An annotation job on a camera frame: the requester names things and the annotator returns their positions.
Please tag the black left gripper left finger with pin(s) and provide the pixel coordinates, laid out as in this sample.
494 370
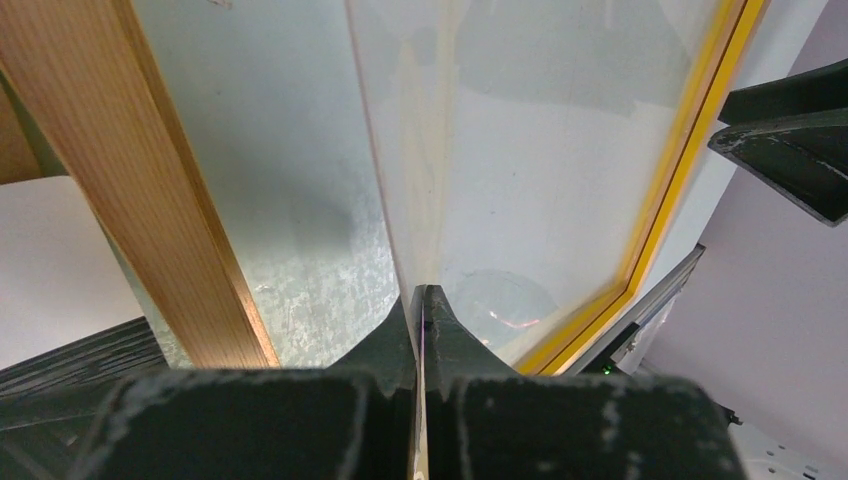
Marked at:
350 420

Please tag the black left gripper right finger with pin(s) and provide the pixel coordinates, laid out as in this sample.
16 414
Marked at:
487 421

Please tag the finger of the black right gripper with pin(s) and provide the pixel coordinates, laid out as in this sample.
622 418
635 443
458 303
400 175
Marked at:
802 157
817 90

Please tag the clear acrylic sheet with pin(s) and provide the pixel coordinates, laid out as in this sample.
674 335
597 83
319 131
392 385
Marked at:
523 151

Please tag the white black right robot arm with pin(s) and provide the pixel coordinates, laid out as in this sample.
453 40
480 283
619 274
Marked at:
779 310

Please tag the mountain landscape photo print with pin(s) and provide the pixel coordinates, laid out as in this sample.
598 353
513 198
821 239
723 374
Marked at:
70 326

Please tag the brown cardboard backing board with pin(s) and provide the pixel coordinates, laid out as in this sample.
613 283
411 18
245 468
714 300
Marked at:
19 161

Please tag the aluminium corner post right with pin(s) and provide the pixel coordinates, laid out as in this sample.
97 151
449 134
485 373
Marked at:
621 348

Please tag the yellow wooden picture frame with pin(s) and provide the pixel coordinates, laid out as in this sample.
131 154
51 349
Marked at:
222 145

